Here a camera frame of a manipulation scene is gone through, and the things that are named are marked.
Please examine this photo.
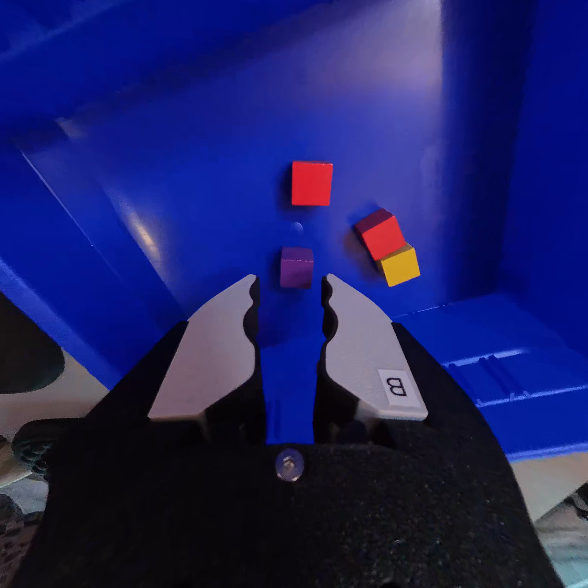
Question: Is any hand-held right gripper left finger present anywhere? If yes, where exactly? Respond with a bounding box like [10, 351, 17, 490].
[148, 274, 262, 430]

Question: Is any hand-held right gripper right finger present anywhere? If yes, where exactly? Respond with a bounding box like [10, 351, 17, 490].
[320, 273, 429, 428]

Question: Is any yellow wooden cube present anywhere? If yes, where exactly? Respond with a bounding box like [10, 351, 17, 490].
[376, 243, 421, 288]

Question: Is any purple wooden cube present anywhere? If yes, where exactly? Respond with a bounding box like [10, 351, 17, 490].
[279, 247, 314, 290]

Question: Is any red wooden cube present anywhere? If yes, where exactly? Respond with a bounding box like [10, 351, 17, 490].
[353, 208, 407, 262]
[291, 160, 334, 207]

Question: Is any blue plastic bin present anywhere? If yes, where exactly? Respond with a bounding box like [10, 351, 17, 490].
[0, 0, 588, 462]

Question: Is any pale desk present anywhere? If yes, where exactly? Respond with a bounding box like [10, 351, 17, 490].
[0, 349, 588, 522]

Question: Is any black oval pad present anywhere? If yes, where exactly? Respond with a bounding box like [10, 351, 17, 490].
[0, 292, 65, 395]

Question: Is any black bumpy wrist rest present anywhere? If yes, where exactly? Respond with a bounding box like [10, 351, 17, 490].
[11, 418, 62, 481]

